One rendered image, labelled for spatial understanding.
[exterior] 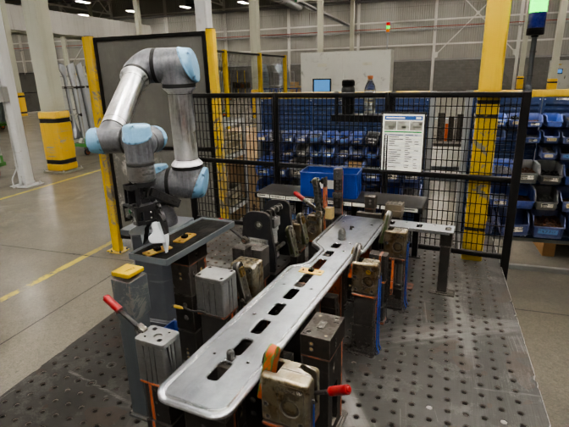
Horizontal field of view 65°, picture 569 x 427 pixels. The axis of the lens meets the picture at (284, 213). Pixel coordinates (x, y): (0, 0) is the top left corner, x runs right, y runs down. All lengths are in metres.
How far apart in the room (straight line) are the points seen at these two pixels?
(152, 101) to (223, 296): 3.01
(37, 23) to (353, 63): 5.39
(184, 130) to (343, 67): 6.84
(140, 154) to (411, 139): 1.49
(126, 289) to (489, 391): 1.12
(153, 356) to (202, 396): 0.18
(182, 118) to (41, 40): 7.57
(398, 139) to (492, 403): 1.34
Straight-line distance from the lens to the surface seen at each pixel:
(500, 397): 1.61
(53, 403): 1.65
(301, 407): 0.98
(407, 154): 2.39
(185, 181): 1.69
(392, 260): 1.87
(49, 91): 9.12
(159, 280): 1.81
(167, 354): 1.13
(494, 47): 2.36
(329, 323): 1.20
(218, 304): 1.30
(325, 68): 8.43
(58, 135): 9.11
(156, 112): 4.11
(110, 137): 1.39
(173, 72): 1.63
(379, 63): 8.26
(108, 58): 4.37
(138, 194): 1.28
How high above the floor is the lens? 1.65
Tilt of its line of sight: 17 degrees down
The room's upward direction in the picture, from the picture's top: 1 degrees counter-clockwise
